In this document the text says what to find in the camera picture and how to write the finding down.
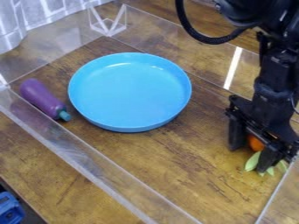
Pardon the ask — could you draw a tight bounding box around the clear acrylic back barrier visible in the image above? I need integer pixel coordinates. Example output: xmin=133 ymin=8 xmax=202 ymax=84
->
xmin=119 ymin=0 xmax=260 ymax=98

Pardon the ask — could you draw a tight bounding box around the clear acrylic barrier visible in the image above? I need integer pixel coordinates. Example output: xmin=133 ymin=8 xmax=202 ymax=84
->
xmin=119 ymin=0 xmax=260 ymax=98
xmin=0 ymin=76 xmax=202 ymax=224

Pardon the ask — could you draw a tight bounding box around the blue round plate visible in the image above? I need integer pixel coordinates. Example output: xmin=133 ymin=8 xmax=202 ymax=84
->
xmin=69 ymin=52 xmax=193 ymax=132

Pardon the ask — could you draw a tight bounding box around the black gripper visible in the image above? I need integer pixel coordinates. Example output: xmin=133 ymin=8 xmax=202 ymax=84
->
xmin=226 ymin=81 xmax=299 ymax=173

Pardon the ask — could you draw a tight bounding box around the clear acrylic corner bracket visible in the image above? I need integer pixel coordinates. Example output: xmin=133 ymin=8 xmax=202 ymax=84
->
xmin=89 ymin=4 xmax=127 ymax=37

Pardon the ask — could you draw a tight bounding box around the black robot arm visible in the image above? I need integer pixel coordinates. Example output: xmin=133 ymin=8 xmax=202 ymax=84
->
xmin=215 ymin=0 xmax=299 ymax=172

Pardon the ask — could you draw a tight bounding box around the blue object at corner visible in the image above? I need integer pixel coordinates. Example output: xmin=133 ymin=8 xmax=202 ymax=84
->
xmin=0 ymin=192 xmax=25 ymax=224

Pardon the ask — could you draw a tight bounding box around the clear acrylic front barrier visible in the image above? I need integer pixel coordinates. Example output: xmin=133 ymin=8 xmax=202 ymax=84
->
xmin=0 ymin=76 xmax=202 ymax=224

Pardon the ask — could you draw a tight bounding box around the white sheer curtain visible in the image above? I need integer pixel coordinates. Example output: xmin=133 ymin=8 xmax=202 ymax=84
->
xmin=0 ymin=0 xmax=110 ymax=54

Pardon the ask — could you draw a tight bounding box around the orange toy carrot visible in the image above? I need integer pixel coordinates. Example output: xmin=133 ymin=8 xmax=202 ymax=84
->
xmin=245 ymin=135 xmax=289 ymax=176

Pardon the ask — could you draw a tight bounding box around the black braided cable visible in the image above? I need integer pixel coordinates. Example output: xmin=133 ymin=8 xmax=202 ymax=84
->
xmin=174 ymin=0 xmax=249 ymax=46

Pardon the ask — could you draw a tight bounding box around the purple toy eggplant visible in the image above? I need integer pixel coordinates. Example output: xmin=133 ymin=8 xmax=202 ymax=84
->
xmin=21 ymin=78 xmax=71 ymax=122

